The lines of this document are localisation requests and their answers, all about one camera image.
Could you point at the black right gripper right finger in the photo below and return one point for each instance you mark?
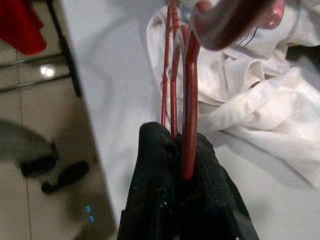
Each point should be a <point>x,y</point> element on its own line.
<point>207,200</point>

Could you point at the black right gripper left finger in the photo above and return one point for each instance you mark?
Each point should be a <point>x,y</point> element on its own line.
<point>150,187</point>

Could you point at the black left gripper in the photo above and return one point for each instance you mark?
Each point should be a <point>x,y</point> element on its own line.
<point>37,165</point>

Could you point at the white garment pink print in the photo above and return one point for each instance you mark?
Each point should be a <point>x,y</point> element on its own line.
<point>262,112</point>

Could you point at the chrome and black clothes rack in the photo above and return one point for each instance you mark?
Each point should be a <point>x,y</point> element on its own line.
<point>67,55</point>

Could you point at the plain red garment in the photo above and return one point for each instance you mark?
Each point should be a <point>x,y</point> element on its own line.
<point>17,25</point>

